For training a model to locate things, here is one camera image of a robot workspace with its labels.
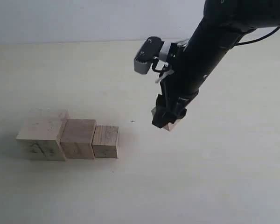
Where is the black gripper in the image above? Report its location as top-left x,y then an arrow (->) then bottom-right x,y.
152,35 -> 242,128

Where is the smallest wooden cube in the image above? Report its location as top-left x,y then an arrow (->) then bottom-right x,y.
151,107 -> 180,132

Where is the third largest wooden cube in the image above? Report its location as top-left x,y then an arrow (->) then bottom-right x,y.
92,126 -> 119,159

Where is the second largest wooden cube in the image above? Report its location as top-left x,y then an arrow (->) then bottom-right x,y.
60,119 -> 97,160

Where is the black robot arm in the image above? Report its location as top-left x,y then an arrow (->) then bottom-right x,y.
152,0 -> 280,128

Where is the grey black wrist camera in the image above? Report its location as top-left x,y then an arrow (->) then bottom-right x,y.
133,36 -> 178,75

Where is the black cable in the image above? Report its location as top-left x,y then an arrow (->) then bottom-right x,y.
235,26 -> 280,46

